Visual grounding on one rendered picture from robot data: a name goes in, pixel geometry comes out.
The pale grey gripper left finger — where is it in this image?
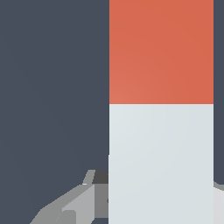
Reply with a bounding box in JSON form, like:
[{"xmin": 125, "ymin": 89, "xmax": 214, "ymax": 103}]
[{"xmin": 30, "ymin": 169, "xmax": 109, "ymax": 224}]

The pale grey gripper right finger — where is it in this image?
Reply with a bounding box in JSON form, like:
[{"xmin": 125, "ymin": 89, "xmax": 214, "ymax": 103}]
[{"xmin": 213, "ymin": 180, "xmax": 224, "ymax": 224}]

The orange and white peg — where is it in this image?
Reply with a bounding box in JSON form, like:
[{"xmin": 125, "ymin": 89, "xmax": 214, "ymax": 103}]
[{"xmin": 108, "ymin": 0, "xmax": 214, "ymax": 224}]

